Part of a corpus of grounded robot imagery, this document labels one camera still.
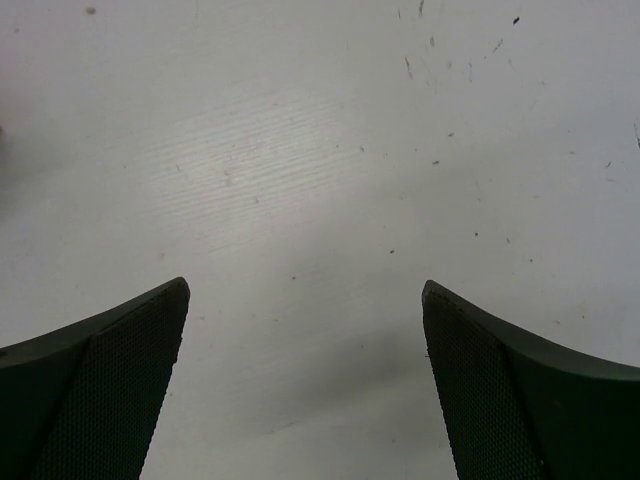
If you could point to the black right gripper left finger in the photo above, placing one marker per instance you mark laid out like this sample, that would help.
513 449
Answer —
83 401

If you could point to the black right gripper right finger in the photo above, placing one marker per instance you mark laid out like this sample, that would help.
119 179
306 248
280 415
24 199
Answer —
518 406

